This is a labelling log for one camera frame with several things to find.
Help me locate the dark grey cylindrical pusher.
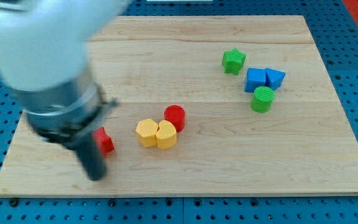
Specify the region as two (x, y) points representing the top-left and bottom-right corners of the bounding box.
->
(73, 133), (106, 181)

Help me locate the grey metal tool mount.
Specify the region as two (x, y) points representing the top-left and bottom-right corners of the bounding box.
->
(11, 65), (119, 150)

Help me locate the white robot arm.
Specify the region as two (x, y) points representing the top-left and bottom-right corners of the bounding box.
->
(0, 0), (129, 180)

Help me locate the blue cube block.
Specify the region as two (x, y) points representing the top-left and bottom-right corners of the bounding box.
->
(244, 68), (266, 93)

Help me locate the red star block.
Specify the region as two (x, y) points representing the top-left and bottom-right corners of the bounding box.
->
(93, 127), (115, 157)

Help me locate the yellow pentagon block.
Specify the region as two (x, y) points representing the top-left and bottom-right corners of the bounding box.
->
(135, 119), (159, 147)

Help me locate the yellow heart block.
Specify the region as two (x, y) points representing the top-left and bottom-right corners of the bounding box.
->
(156, 120), (177, 149)

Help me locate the red cylinder block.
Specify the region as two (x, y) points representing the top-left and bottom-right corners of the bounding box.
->
(164, 105), (186, 133)

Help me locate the wooden board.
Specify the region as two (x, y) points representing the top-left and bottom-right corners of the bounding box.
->
(0, 16), (358, 198)

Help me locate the green star block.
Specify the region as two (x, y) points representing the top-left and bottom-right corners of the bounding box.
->
(222, 49), (247, 75)

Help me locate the green cylinder block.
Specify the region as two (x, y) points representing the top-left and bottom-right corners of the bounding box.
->
(250, 86), (275, 113)

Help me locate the blue triangle block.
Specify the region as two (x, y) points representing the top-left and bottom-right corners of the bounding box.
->
(265, 68), (286, 90)

